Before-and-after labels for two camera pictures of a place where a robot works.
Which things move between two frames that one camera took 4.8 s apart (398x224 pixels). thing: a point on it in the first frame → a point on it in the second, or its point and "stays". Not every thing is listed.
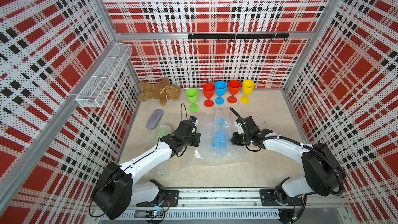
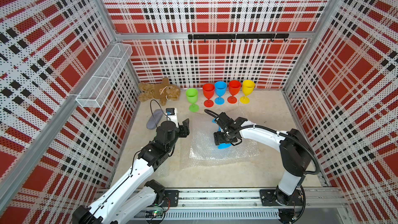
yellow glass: [247, 87] stays
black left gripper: [196, 136] → [184, 128]
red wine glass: [235, 86] stays
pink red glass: [209, 89] stays
